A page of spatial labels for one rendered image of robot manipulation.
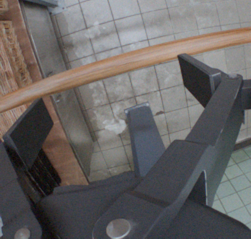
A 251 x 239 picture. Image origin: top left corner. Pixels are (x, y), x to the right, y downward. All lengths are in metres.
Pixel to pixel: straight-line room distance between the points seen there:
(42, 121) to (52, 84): 0.15
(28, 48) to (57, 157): 0.60
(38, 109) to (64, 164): 1.03
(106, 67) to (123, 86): 1.26
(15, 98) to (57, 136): 0.77
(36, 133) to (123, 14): 1.38
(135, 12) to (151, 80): 0.53
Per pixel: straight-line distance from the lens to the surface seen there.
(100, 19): 1.51
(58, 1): 1.57
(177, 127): 1.77
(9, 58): 0.90
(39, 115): 0.19
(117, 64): 0.31
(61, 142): 1.12
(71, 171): 1.23
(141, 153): 1.07
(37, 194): 1.07
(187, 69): 0.16
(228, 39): 0.36
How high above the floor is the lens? 1.51
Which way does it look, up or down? 67 degrees down
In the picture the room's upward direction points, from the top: 173 degrees clockwise
